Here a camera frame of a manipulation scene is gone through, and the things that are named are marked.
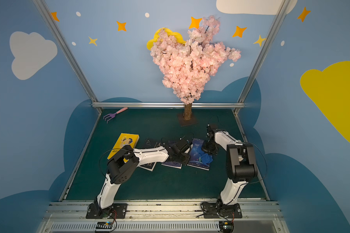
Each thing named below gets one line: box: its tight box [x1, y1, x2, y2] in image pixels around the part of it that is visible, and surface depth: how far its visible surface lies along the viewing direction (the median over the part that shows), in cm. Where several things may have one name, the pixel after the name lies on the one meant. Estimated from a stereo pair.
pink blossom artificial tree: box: [150, 15, 242, 127], surface depth 74 cm
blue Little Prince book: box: [187, 137, 210, 171], surface depth 94 cm
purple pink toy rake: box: [103, 106, 129, 124], surface depth 121 cm
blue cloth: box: [200, 153, 213, 165], surface depth 91 cm
